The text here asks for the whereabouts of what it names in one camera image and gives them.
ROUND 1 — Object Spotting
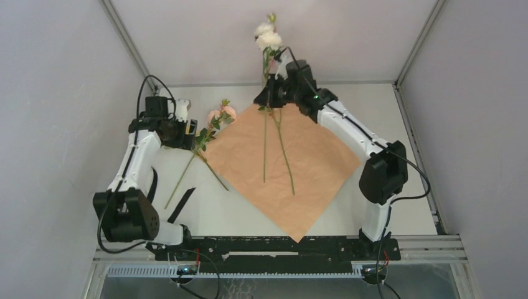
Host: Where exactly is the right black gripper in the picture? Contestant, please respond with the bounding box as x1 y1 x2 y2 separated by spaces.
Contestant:
255 74 300 109

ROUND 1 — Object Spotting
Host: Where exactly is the pink fake flower stem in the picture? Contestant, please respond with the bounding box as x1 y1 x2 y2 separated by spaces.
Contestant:
258 106 296 195

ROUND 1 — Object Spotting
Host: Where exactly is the white fake flower stem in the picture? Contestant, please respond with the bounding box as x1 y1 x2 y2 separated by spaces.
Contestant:
254 12 283 183

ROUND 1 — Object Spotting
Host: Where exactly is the peach fake flower stem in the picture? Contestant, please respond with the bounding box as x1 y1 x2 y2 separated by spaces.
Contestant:
193 98 237 191

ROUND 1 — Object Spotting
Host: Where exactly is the orange wrapping paper sheet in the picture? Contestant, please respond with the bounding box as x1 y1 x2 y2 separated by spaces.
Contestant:
205 104 360 242

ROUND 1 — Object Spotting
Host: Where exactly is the yellow fake flower stem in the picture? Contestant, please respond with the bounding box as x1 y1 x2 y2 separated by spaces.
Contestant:
164 119 198 209

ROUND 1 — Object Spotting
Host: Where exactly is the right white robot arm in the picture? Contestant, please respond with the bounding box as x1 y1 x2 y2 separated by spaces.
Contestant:
253 77 408 259

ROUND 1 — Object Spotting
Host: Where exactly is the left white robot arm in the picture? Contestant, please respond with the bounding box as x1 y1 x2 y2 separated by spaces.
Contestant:
93 116 197 260

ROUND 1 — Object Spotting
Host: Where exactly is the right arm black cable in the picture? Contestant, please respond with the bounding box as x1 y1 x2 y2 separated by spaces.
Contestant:
285 46 432 299

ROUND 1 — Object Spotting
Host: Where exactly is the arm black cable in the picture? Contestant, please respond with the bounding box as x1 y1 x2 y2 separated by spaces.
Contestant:
285 46 432 299
97 74 178 255

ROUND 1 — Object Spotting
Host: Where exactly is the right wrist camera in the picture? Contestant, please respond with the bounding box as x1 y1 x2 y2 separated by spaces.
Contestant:
286 60 314 84

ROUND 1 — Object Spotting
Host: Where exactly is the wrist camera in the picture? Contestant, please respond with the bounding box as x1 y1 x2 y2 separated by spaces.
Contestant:
143 96 169 118
286 60 314 84

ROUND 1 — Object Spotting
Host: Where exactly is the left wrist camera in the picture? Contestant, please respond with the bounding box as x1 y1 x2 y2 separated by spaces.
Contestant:
143 96 169 118

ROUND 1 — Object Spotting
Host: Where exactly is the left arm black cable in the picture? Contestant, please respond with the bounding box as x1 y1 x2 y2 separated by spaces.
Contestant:
97 74 178 255

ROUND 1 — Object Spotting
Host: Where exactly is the black ribbon strap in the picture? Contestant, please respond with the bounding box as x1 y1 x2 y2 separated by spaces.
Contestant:
167 187 197 224

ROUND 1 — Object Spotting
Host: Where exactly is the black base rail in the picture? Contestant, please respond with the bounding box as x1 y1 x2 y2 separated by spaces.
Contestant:
146 236 402 275

